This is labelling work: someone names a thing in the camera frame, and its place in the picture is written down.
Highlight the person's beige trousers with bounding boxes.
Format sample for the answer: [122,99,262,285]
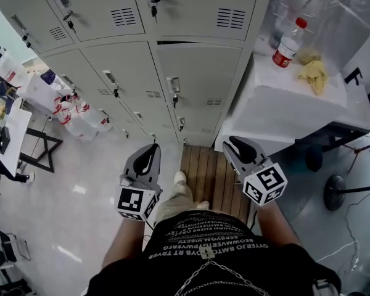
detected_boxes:
[155,179,199,228]

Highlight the black round bin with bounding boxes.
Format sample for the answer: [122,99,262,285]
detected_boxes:
[305,146,324,173]

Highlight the black tripod red joint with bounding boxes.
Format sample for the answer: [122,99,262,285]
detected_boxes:
[341,135,370,174]

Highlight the silver foil panel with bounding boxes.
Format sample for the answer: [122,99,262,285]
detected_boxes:
[258,0,370,74]

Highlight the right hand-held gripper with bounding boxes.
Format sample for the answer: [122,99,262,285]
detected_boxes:
[222,135,289,208]

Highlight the white floor cable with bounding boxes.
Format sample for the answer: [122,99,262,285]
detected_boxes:
[315,240,361,271]

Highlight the black floor stand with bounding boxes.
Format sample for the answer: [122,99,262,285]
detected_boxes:
[323,173,370,212]

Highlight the white table black frame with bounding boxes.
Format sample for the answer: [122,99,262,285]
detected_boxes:
[0,97,64,177]

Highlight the yellow cloth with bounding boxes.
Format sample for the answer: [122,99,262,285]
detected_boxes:
[297,59,329,96]

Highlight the silver chain necklace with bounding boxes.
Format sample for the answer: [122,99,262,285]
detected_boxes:
[173,247,269,296]

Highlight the black faucet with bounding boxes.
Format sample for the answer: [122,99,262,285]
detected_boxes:
[344,67,363,86]

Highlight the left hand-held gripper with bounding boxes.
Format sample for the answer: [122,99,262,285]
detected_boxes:
[113,143,164,223]

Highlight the clear water bottle red label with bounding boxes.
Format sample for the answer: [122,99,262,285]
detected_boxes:
[271,17,308,69]

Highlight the person's left forearm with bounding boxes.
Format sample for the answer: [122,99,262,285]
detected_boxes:
[101,216,155,269]

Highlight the person's right forearm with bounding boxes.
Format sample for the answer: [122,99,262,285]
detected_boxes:
[255,200,303,250]

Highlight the person in dark shirt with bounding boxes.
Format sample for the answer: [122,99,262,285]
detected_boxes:
[86,210,342,296]

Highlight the white bucket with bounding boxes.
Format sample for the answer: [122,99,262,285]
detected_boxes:
[0,52,29,88]

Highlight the black flat box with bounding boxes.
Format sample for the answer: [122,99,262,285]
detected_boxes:
[0,126,12,155]

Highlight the group of black locker keys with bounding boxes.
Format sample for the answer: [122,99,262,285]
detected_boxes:
[21,0,186,144]

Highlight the locker door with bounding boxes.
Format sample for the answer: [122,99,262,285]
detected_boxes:
[156,40,244,134]

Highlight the wooden slat platform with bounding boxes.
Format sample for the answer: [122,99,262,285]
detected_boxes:
[180,144,257,228]

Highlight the grey metal locker cabinet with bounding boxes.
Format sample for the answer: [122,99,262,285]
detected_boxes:
[0,0,277,148]

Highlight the white sink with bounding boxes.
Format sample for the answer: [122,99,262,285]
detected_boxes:
[335,72,370,133]

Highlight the white box pedestal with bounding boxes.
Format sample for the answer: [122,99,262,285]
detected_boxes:
[214,52,350,153]

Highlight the black chair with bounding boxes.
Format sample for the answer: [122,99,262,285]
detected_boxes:
[0,223,32,271]

